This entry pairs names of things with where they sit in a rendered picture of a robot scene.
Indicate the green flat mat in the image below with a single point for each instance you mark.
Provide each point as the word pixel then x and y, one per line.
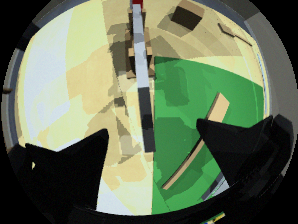
pixel 184 91

